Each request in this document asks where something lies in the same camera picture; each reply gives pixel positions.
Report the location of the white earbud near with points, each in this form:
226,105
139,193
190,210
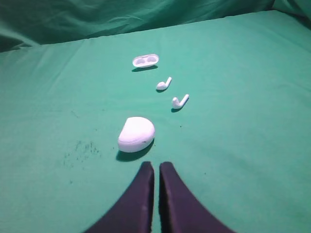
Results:
178,104

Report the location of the white earbud far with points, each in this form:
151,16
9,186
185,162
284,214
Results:
163,85

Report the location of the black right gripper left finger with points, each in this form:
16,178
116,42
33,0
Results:
133,212

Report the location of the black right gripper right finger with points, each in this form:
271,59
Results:
180,211

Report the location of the green cloth backdrop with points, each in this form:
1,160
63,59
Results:
28,23

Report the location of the white earphone case lid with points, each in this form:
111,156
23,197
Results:
144,61

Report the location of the white earbud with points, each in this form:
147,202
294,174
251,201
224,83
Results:
163,85
178,104

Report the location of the white earphone case body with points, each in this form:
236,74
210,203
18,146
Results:
137,134

